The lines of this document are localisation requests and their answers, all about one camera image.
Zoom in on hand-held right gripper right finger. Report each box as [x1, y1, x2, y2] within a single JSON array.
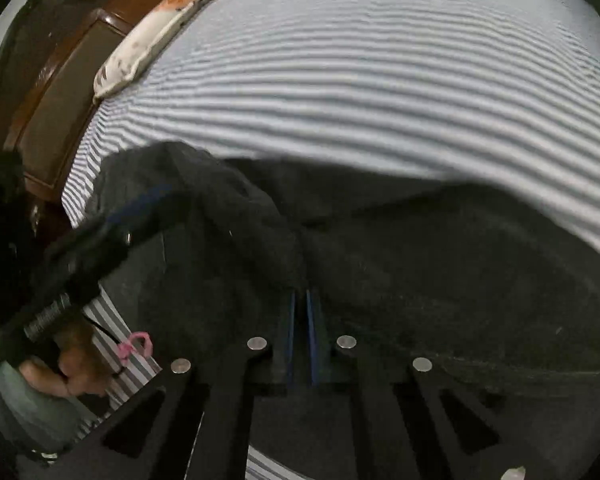
[[305, 287, 573, 480]]

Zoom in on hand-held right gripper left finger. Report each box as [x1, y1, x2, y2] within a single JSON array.
[[45, 287, 302, 480]]

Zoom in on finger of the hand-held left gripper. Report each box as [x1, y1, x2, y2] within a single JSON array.
[[100, 184, 197, 252]]

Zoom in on black denim pants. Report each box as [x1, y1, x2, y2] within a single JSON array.
[[82, 141, 600, 480]]

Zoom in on person's left forearm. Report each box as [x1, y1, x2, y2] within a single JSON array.
[[0, 347, 86, 461]]

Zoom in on person's left hand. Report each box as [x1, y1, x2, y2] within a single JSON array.
[[19, 316, 115, 400]]

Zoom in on carved wooden headboard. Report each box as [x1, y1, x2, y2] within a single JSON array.
[[0, 0, 181, 233]]

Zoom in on floral pillow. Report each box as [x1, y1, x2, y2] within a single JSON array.
[[92, 0, 261, 104]]

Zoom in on grey white striped bed sheet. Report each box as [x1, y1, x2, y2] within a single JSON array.
[[60, 0, 600, 480]]

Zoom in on pink cord loop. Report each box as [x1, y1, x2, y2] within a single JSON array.
[[116, 331, 155, 362]]

